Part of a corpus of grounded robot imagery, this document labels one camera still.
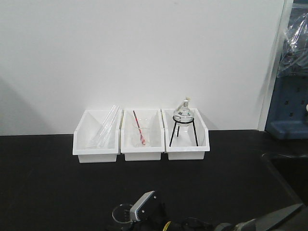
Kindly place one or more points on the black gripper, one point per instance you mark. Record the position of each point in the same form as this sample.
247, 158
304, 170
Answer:
157, 221

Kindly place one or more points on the clear glass beaker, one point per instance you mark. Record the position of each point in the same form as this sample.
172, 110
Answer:
121, 215

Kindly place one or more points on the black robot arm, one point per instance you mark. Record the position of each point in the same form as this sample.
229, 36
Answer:
268, 222

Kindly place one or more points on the small beaker in bin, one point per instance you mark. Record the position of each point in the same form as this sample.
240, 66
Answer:
136, 137

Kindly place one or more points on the red striped stirring rod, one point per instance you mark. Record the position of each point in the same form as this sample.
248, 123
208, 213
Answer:
142, 139

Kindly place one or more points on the right white plastic bin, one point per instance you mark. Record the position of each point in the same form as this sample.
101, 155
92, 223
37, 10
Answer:
183, 147

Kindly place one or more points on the white plastic bin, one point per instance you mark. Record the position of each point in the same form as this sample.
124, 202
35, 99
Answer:
157, 135
183, 147
87, 128

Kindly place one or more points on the middle white plastic bin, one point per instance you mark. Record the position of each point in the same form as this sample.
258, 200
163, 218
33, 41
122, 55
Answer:
157, 135

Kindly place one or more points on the clear glass tubes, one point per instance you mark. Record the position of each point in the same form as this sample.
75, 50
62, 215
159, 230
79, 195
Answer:
103, 133

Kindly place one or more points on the left white plastic bin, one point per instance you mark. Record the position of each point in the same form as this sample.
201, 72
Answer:
87, 128

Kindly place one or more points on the round-bottom glass flask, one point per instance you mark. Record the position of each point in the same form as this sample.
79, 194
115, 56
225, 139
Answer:
183, 115

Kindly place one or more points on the black lab sink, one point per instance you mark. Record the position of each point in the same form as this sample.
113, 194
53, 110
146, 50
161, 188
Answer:
291, 171

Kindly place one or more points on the blue pegboard drying rack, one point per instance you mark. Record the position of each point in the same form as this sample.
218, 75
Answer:
288, 113

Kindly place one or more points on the clear plastic bag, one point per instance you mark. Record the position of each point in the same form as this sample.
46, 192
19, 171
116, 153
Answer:
294, 58

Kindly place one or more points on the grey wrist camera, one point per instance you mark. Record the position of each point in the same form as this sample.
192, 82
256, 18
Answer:
145, 206

